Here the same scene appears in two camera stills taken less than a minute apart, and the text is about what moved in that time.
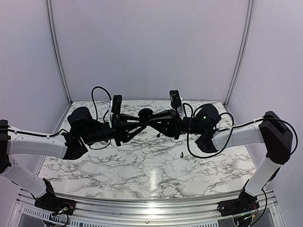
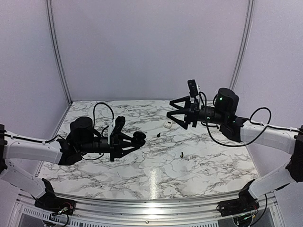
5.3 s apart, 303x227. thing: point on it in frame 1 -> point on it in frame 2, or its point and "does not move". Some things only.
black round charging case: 145,113 -> 138,140
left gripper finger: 129,137 -> 125,151
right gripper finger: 162,115 -> 187,104
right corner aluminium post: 244,47 does not move
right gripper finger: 155,126 -> 184,123
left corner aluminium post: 57,54 does not move
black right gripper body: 177,126 -> 195,109
